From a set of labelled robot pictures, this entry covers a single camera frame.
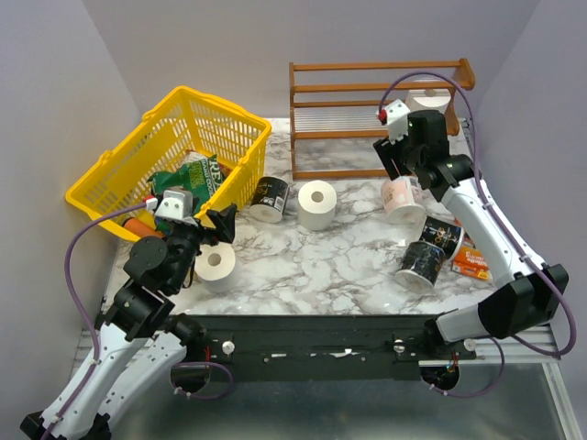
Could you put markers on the black wrapped roll right rear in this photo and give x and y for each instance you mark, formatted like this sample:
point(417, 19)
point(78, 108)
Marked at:
point(442, 234)

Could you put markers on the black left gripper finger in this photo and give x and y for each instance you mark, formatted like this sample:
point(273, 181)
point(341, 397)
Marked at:
point(216, 218)
point(227, 219)

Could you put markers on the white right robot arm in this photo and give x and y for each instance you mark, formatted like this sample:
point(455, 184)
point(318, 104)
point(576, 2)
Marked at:
point(417, 143)

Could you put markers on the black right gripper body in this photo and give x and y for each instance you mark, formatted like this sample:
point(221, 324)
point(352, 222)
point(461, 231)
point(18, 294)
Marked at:
point(400, 155)

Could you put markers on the orange carrot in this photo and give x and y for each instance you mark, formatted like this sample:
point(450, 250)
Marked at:
point(141, 229)

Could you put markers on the wooden two-tier shelf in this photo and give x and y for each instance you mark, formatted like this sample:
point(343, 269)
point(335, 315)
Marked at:
point(322, 109)

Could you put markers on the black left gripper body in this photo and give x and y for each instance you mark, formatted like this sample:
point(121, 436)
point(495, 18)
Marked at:
point(196, 236)

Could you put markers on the green snack bag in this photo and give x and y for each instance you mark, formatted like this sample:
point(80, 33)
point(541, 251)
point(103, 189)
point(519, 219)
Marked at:
point(200, 177)

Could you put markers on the yellow plastic shopping basket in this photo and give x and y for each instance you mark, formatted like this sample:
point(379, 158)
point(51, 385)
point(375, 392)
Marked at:
point(184, 121)

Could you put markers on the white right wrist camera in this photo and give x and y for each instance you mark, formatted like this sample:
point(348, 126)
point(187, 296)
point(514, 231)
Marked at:
point(393, 116)

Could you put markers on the black wrapped roll near basket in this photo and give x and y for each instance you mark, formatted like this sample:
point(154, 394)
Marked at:
point(269, 200)

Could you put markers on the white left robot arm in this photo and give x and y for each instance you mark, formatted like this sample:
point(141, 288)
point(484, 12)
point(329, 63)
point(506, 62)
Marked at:
point(138, 337)

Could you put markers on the plastic pinkish paper roll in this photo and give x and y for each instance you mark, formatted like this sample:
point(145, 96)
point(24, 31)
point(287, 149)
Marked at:
point(401, 199)

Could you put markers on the black wrapped roll right front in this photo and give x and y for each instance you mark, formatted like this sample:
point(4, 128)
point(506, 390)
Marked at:
point(420, 266)

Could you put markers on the orange snack packet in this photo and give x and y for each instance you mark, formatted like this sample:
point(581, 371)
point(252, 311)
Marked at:
point(470, 262)

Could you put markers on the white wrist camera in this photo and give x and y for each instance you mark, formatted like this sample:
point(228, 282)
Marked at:
point(393, 116)
point(172, 205)

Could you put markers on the aluminium rail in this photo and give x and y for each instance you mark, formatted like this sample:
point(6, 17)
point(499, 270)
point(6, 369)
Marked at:
point(486, 352)

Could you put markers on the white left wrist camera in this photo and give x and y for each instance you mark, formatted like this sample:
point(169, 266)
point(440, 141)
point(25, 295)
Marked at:
point(172, 205)

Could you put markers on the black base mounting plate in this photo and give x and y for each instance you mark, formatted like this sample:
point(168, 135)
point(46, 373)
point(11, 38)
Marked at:
point(311, 347)

